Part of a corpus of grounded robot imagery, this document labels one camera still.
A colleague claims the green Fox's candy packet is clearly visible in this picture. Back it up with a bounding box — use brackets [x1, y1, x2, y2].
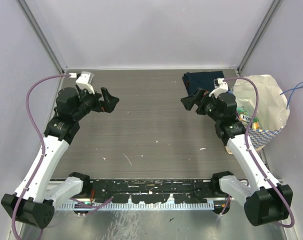
[236, 106, 261, 130]

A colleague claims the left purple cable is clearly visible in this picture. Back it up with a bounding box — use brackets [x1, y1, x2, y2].
[10, 73, 79, 240]

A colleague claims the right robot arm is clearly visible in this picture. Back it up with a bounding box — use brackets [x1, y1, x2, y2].
[180, 88, 295, 226]

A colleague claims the blue checkered paper bag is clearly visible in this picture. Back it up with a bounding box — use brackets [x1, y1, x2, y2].
[227, 74, 290, 151]

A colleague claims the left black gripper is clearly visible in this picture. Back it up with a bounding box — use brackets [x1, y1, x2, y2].
[72, 86, 119, 121]

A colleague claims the left aluminium frame post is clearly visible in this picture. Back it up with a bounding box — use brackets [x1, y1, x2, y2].
[16, 0, 65, 74]

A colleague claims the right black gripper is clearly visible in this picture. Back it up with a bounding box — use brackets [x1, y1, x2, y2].
[181, 87, 222, 123]

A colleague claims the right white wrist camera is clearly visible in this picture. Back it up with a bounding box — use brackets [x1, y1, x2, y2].
[209, 78, 229, 98]

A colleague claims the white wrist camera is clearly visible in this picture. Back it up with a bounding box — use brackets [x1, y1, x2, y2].
[75, 71, 95, 94]
[209, 78, 229, 98]

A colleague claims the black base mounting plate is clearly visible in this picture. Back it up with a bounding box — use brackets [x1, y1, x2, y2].
[62, 178, 241, 205]

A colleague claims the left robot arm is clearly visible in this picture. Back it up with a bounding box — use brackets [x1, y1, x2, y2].
[1, 87, 120, 229]

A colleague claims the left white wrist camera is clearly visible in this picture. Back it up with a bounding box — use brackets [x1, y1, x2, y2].
[75, 71, 95, 94]

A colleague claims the aluminium frame post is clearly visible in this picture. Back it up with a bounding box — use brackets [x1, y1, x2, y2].
[16, 0, 65, 74]
[237, 0, 283, 76]

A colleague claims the right aluminium frame post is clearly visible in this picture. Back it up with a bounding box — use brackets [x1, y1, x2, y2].
[237, 0, 283, 76]

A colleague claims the folded navy cloth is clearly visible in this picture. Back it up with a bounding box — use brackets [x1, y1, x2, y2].
[182, 71, 225, 96]

